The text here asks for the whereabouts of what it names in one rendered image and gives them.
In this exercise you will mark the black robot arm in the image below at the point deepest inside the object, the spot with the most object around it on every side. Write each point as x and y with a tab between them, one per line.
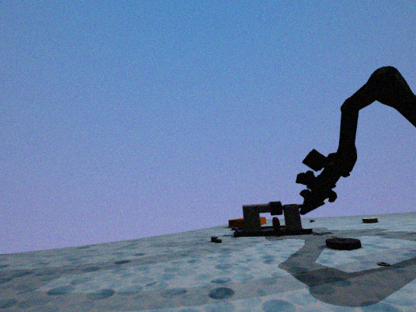
385	85

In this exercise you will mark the brown rectangular tray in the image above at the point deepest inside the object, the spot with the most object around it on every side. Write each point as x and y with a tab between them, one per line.
240	222

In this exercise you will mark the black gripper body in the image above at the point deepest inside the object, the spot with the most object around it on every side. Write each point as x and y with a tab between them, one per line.
323	190

